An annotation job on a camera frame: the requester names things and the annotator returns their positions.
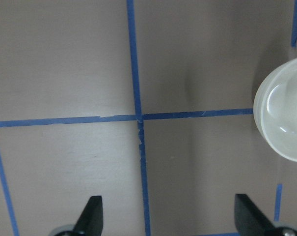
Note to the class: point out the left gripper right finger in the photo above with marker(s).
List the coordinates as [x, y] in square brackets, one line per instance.
[250, 221]

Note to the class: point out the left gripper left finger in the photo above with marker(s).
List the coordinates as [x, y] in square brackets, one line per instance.
[90, 222]

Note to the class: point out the white ceramic bowl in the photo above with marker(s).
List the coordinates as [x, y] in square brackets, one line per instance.
[275, 110]

